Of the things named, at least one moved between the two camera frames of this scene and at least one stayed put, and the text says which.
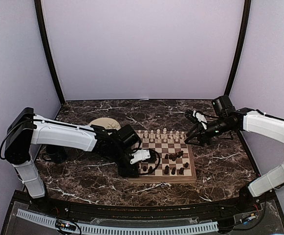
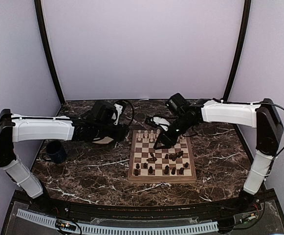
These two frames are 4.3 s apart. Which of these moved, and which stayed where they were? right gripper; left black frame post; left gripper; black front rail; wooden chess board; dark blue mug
Moved: left gripper; right gripper
Stayed: left black frame post; dark blue mug; wooden chess board; black front rail
